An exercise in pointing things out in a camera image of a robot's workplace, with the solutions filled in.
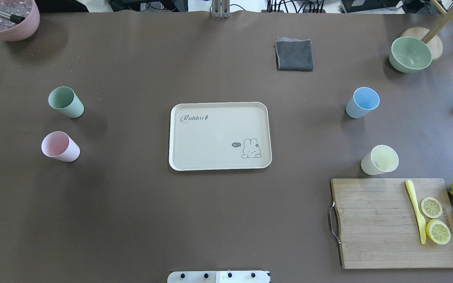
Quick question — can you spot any pink bowl with ice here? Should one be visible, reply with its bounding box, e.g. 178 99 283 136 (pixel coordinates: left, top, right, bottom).
0 0 40 41

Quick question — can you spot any grey folded cloth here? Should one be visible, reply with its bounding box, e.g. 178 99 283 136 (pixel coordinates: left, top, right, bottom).
274 37 313 72

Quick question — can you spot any pale yellow plastic cup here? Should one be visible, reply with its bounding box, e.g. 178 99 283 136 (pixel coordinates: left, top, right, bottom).
360 145 399 175

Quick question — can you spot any lemon slice upper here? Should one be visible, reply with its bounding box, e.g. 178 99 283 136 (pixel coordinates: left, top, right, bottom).
420 197 443 219

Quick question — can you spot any round wooden stand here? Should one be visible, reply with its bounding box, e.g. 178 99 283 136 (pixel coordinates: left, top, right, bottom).
401 0 453 61

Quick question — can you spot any blue plastic cup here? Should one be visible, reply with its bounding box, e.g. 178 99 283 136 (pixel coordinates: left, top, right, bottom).
346 87 380 118

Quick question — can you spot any pink plastic cup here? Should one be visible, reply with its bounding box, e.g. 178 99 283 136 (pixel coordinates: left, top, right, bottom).
41 131 80 162

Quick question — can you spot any aluminium frame post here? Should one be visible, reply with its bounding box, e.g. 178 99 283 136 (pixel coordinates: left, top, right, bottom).
211 0 230 18

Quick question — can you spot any yellow plastic knife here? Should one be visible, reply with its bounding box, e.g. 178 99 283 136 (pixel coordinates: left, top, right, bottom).
405 180 427 245

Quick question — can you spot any cream rabbit tray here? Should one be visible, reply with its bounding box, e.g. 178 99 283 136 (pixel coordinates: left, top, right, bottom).
168 102 272 171

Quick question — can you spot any lemon slice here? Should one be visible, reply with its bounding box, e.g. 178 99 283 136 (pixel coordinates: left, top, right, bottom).
425 219 451 245
420 197 443 219

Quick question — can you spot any wooden cutting board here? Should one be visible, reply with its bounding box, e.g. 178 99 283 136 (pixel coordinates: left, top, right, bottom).
331 178 453 269

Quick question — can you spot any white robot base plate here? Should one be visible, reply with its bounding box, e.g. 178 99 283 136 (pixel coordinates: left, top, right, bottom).
167 270 271 283

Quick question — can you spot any lemon slice lower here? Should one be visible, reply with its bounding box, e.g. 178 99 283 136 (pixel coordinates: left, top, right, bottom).
425 219 451 245

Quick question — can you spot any green plastic cup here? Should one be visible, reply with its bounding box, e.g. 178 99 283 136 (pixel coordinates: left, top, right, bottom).
48 86 85 118

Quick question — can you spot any green bowl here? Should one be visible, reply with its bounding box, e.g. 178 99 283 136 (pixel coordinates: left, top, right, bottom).
389 37 433 74

